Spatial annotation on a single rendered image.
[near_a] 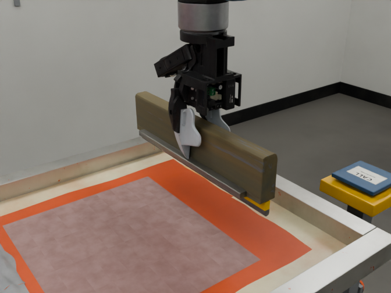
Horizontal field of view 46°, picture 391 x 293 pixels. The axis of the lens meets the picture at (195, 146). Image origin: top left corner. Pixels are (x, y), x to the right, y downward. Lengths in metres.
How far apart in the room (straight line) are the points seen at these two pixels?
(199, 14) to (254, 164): 0.22
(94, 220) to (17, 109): 2.00
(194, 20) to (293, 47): 3.37
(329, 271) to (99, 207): 0.43
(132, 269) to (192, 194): 0.24
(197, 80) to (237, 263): 0.29
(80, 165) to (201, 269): 0.39
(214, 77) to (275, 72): 3.26
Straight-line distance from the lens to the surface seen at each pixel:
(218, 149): 0.71
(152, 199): 0.89
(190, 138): 0.73
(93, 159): 1.00
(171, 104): 0.72
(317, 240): 0.81
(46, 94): 2.84
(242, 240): 0.79
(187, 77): 0.70
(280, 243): 0.79
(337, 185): 0.98
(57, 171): 0.97
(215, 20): 0.67
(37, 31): 2.75
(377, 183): 0.98
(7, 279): 0.75
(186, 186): 0.93
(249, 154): 0.65
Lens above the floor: 1.43
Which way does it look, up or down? 25 degrees down
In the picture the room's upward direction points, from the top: straight up
